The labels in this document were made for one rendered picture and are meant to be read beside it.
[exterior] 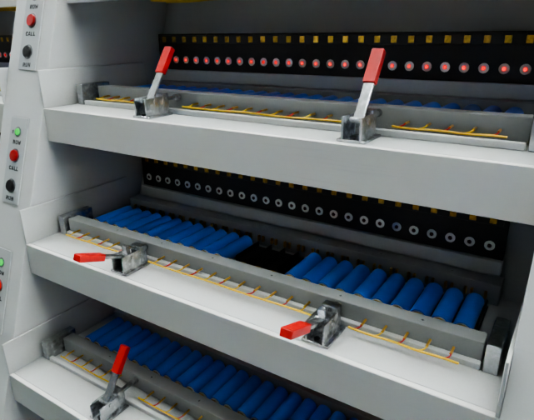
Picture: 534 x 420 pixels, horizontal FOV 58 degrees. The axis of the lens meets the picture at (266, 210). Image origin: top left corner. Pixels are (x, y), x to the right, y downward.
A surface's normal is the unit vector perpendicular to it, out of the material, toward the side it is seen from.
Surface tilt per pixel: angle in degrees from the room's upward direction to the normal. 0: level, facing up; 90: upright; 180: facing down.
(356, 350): 19
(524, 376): 90
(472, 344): 109
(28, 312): 90
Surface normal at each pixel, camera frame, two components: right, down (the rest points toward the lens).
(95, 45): 0.84, 0.18
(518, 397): -0.51, -0.02
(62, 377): -0.01, -0.94
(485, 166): -0.54, 0.29
